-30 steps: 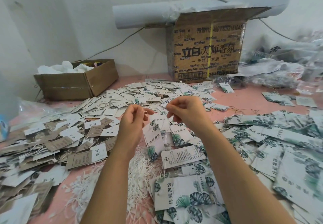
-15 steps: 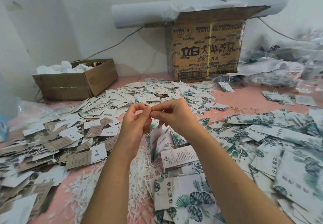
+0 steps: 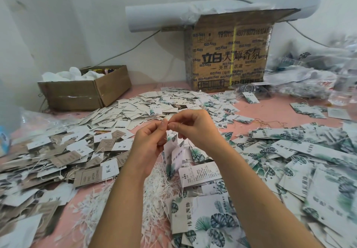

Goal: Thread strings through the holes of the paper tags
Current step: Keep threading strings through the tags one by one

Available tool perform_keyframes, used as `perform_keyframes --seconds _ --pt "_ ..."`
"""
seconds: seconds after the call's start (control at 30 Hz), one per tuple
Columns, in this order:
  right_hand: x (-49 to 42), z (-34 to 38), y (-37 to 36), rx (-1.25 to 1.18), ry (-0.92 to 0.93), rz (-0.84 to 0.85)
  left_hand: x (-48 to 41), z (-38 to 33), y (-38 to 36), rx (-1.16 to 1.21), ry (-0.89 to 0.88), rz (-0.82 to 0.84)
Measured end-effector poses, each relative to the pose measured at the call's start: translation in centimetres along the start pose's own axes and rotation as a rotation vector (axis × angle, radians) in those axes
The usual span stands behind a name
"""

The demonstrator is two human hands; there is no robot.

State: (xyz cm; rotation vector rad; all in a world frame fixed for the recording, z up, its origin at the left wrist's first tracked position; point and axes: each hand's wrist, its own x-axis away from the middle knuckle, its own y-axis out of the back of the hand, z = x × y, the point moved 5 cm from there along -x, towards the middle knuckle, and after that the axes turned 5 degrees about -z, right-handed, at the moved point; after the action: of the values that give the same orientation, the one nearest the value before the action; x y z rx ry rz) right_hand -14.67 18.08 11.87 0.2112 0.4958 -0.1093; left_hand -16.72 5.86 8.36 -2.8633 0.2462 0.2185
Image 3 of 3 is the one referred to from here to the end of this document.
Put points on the person's right hand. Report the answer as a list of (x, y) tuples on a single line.
[(195, 127)]

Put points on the person's left hand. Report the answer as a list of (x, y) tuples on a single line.
[(146, 144)]

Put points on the single white leaf print tag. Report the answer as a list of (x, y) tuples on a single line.
[(176, 158)]

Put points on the heap of small tags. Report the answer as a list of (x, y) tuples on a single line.
[(156, 104)]

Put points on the pile of brown white tags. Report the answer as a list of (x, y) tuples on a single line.
[(50, 169)]

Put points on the pile of green leaf tags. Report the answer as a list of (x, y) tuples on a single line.
[(295, 169)]

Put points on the person's left forearm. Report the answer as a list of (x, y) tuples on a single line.
[(120, 214)]

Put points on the person's right forearm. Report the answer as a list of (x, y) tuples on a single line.
[(262, 200)]

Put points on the large printed cardboard box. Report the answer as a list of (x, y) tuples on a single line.
[(228, 52)]

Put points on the small open cardboard box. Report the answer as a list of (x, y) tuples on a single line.
[(83, 90)]

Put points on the white crumpled material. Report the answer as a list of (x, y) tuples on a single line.
[(70, 75)]

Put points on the clear plastic bag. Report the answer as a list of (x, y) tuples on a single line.
[(36, 121)]

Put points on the white roll in plastic wrap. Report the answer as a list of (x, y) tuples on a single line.
[(156, 13)]

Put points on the heap of clear plastic bags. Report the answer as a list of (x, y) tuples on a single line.
[(321, 69)]

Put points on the blue tissue pack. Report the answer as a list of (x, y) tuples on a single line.
[(3, 141)]

